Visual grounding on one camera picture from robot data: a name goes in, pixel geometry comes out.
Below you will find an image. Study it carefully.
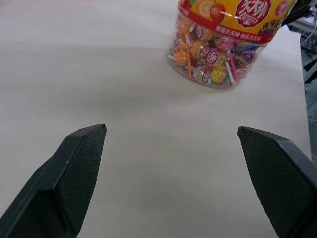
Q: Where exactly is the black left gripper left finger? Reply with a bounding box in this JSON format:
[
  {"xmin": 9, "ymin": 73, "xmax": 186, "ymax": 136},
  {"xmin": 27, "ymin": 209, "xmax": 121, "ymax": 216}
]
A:
[{"xmin": 0, "ymin": 123, "xmax": 108, "ymax": 238}]

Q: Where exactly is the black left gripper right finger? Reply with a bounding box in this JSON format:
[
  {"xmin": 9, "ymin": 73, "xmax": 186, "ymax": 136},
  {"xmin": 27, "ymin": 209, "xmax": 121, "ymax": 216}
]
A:
[{"xmin": 237, "ymin": 126, "xmax": 317, "ymax": 238}]

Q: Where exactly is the clear plastic lollipop jar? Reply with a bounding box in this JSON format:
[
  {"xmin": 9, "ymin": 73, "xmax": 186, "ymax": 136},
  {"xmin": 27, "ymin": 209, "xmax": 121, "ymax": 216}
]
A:
[{"xmin": 167, "ymin": 0, "xmax": 298, "ymax": 89}]

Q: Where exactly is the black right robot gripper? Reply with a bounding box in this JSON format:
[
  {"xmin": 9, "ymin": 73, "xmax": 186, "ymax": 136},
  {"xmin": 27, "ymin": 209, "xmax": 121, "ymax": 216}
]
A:
[{"xmin": 281, "ymin": 0, "xmax": 313, "ymax": 26}]

